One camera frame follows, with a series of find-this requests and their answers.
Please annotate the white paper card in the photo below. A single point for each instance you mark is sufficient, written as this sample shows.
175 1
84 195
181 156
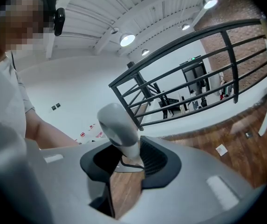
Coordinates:
221 150

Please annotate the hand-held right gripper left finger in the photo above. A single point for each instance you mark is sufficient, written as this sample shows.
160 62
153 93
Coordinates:
65 171

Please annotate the person's head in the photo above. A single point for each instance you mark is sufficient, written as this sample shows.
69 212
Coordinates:
19 27

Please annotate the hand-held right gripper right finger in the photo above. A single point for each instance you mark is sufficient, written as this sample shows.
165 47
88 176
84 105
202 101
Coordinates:
193 183

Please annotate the lit round ceiling lamp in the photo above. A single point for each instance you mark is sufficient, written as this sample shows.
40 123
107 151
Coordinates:
186 27
145 52
127 39
210 3

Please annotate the wall socket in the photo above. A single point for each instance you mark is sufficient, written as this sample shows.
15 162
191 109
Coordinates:
58 105
53 108

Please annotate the clothes rack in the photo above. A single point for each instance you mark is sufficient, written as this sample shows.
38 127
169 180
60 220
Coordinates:
225 87

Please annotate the black metal railing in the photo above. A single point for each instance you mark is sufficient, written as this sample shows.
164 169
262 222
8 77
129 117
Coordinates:
230 66

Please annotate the grey shirt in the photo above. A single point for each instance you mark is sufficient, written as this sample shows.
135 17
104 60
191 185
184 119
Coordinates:
9 90

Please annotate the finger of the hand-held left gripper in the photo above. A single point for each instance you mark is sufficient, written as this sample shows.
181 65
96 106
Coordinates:
128 169

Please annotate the black head camera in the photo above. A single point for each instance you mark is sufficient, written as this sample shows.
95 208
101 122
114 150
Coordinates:
59 21

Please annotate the person's left forearm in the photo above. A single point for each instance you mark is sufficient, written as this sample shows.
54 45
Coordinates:
51 134

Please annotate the floor socket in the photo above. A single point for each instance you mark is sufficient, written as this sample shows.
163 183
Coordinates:
249 135

